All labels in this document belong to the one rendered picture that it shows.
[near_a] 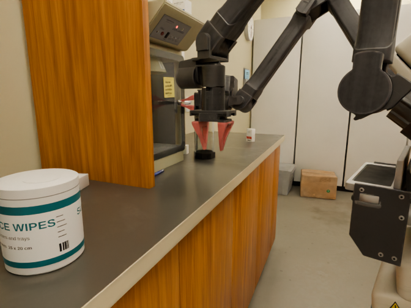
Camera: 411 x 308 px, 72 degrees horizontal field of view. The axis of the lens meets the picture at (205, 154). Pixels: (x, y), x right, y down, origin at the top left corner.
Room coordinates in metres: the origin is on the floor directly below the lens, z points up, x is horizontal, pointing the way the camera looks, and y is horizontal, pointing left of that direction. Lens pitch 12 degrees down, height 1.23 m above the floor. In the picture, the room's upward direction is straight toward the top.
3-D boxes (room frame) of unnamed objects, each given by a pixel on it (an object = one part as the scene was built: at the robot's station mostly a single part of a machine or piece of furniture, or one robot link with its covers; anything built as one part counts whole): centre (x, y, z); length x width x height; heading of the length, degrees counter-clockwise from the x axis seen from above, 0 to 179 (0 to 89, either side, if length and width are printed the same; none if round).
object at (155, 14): (1.09, 0.11, 1.46); 0.32 x 0.12 x 0.10; 157
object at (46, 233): (0.48, 0.29, 1.02); 0.13 x 0.13 x 0.15
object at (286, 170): (3.62, -0.85, 0.17); 0.60 x 0.42 x 0.33; 65
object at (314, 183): (3.41, -1.41, 0.14); 0.41 x 0.33 x 0.29; 73
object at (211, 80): (0.71, -0.01, 1.27); 0.07 x 0.06 x 0.07; 53
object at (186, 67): (0.73, 0.01, 1.31); 0.11 x 0.09 x 0.12; 53
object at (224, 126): (0.70, -0.03, 1.14); 0.07 x 0.07 x 0.09; 67
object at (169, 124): (1.11, 0.15, 1.19); 0.30 x 0.01 x 0.40; 156
